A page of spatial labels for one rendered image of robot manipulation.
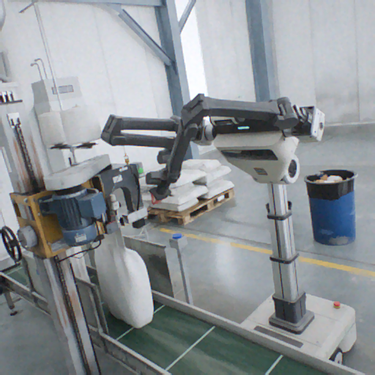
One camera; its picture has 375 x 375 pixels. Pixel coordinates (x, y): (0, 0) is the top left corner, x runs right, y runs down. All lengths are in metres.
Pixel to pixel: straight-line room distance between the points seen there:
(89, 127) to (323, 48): 8.56
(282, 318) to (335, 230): 1.63
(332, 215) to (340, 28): 6.60
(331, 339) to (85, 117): 1.73
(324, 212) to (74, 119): 2.65
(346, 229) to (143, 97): 4.88
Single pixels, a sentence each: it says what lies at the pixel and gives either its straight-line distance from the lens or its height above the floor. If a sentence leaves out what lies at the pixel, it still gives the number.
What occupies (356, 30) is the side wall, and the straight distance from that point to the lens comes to 9.62.
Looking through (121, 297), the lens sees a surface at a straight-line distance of 2.26.
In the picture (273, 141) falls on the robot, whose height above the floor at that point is 1.39.
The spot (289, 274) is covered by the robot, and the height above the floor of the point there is 0.61.
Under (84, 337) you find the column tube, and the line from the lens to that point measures 2.18.
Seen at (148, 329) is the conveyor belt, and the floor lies 0.38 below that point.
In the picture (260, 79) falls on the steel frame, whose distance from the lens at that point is 10.41.
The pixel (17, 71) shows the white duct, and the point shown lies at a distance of 5.13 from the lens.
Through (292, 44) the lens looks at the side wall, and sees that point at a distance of 10.22.
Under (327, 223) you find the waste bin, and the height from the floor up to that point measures 0.24.
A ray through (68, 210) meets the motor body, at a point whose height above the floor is 1.26.
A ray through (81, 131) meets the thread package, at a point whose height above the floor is 1.58.
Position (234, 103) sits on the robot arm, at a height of 1.60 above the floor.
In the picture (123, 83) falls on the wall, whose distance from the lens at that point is 7.16.
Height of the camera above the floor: 1.67
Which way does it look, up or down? 15 degrees down
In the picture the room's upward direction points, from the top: 10 degrees counter-clockwise
